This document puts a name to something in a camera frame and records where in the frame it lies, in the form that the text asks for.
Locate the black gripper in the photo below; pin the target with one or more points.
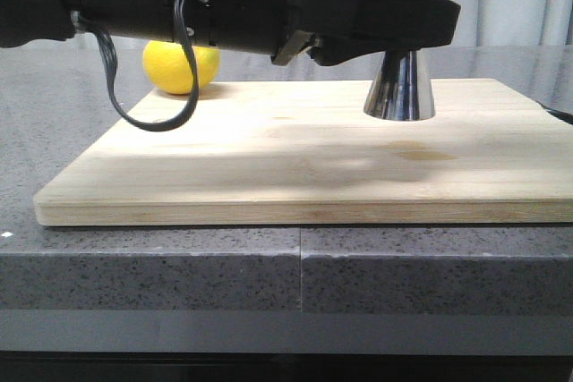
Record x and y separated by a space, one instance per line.
267 27

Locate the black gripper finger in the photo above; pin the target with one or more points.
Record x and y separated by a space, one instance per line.
378 24

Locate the steel double jigger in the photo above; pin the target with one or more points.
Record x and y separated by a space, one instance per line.
402 90

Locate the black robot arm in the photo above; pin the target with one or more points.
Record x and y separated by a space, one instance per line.
25 20

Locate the light wooden cutting board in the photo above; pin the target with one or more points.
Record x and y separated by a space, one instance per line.
280 152

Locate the yellow lemon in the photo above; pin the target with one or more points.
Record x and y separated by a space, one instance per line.
165 64

